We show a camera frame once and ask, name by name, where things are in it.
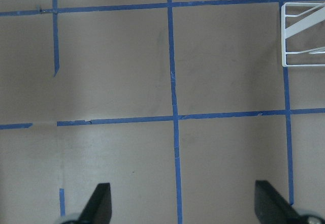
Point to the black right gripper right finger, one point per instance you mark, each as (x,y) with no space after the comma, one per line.
(270,207)

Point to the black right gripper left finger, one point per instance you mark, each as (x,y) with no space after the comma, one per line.
(99,207)

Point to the white wire cup rack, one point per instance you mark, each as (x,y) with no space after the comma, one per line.
(313,15)

